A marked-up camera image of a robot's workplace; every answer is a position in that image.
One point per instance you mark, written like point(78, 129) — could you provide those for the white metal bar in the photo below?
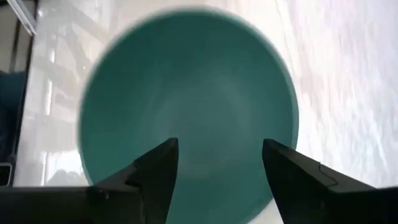
point(21, 15)

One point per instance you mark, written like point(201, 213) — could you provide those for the dark blue object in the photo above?
point(11, 112)

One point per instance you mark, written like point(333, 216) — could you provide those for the black metal table frame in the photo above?
point(24, 93)

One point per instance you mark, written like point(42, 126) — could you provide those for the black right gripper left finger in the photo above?
point(93, 205)

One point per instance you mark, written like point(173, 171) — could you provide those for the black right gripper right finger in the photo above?
point(311, 193)

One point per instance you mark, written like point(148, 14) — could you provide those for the green bowl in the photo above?
point(186, 87)

